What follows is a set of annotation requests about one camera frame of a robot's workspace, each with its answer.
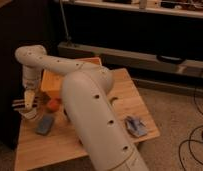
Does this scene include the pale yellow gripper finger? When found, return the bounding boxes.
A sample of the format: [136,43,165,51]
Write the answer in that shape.
[24,90,35,110]

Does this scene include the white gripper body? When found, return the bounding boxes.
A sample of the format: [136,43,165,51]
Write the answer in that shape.
[22,73,41,90]

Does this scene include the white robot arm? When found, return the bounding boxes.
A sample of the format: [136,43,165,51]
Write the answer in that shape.
[15,45,149,171]

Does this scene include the white paper cup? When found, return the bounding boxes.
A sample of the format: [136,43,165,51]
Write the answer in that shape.
[20,108,37,120]

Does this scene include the orange plastic bin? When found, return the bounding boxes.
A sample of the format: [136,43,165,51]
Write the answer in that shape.
[41,57,102,99]

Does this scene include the orange fruit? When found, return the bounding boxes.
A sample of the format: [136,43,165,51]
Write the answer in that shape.
[46,99,61,112]

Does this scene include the blue sponge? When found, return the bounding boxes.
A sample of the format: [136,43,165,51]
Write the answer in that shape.
[35,114,54,136]

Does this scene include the wooden table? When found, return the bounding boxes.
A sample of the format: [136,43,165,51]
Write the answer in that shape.
[15,69,160,171]

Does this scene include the green chili pepper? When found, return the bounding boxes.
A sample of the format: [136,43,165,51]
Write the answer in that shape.
[110,97,118,102]

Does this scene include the crumpled blue cloth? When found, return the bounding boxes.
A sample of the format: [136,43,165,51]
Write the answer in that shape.
[125,116,148,138]

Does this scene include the black floor cables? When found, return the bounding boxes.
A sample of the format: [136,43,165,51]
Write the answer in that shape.
[178,63,203,171]

